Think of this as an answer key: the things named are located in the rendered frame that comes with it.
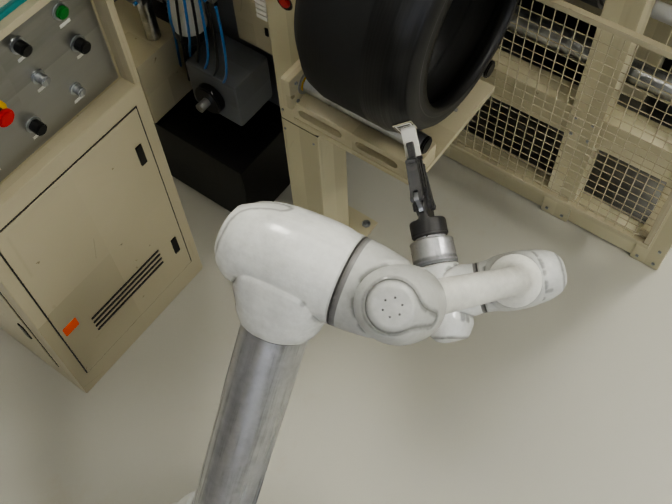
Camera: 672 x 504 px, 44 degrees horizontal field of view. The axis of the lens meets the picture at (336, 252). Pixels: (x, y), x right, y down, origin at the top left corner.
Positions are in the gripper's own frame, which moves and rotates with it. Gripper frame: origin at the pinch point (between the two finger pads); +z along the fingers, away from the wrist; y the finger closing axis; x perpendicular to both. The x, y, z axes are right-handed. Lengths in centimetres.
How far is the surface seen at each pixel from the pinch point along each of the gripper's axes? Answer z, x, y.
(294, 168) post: 20, -48, 62
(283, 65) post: 35, -33, 24
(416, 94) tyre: 6.5, 4.8, -9.6
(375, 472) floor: -72, -43, 71
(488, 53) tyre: 21.1, 17.8, 19.2
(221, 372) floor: -35, -86, 70
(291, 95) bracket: 22.9, -28.3, 13.2
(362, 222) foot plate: 8, -42, 104
